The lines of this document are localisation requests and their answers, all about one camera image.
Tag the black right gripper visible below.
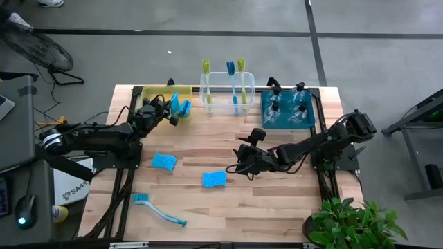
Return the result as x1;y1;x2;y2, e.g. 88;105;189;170
232;136;280;176

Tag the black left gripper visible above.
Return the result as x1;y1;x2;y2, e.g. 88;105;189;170
137;95;181;129

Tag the clear pump bottle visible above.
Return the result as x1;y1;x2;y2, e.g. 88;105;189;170
289;82;306;104
269;86;283;104
264;100;282;128
289;103;309;125

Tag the blue dish brush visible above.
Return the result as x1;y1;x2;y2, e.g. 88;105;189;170
226;60;241;115
132;192;188;228

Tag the yellow plastic bin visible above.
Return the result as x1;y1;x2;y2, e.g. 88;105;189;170
139;84;193;122

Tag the clear plastic bin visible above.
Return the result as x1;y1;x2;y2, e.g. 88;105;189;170
199;71;257;118

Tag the teal plastic bin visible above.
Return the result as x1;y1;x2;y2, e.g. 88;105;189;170
260;89;316;129

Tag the yellow power plug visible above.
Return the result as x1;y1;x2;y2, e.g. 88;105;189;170
35;116;69;129

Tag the white cardboard box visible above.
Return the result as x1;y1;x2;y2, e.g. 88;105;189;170
53;157;95;207

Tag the green potted plant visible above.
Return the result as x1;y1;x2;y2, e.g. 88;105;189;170
302;196;409;249

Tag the silver aluminium extrusion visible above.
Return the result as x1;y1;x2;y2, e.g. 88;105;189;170
109;241;150;249

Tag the dark keyboard desk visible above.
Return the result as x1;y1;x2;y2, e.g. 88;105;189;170
0;158;55;245

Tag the black floor fan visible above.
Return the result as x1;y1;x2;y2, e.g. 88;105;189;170
0;23;86;86

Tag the yellow cup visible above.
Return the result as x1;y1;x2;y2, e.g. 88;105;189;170
51;204;69;224

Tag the grey desk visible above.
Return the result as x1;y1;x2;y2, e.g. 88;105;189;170
0;75;39;173

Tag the black metal cart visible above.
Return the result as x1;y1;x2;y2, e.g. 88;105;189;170
381;88;443;202

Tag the light grey flat device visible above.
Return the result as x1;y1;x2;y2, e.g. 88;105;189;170
0;95;16;122

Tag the black computer mouse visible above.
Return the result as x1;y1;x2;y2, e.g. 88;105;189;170
14;194;38;230

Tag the black keyboard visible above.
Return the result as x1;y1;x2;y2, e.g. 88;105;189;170
0;178;10;219

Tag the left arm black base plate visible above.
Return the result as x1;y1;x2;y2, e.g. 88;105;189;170
91;143;143;170

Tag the black table frame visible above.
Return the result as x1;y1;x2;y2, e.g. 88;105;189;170
78;77;342;243

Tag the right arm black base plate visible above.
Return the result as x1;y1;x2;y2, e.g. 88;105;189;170
309;142;361;173

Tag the black camera mast frame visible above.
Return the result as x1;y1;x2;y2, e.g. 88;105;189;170
34;148;95;183

